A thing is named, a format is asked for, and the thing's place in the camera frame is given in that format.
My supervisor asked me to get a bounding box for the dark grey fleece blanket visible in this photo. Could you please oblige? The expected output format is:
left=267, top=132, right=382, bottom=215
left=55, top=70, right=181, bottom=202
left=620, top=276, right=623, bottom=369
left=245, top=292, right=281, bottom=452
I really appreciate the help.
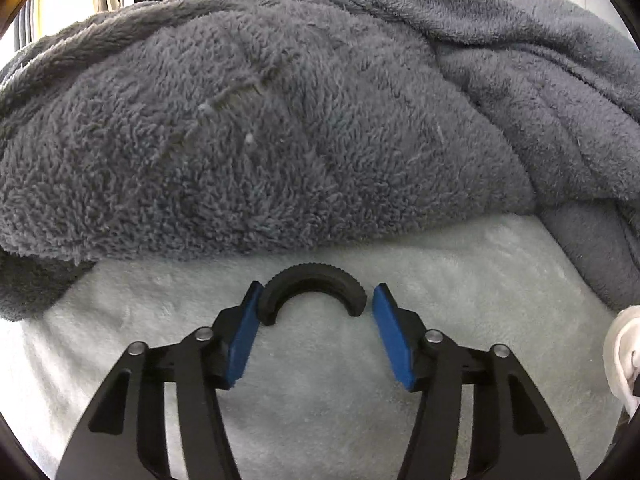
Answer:
left=1, top=0, right=639, bottom=321

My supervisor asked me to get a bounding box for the black plastic half ring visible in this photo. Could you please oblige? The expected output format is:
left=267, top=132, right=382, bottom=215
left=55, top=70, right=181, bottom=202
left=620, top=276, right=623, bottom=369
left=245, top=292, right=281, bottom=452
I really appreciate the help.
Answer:
left=257, top=262, right=369, bottom=328

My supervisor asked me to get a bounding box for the bed with grey sheet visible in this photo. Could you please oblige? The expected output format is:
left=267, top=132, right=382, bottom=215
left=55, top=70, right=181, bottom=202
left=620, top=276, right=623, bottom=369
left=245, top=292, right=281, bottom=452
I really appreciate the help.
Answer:
left=1, top=216, right=620, bottom=479

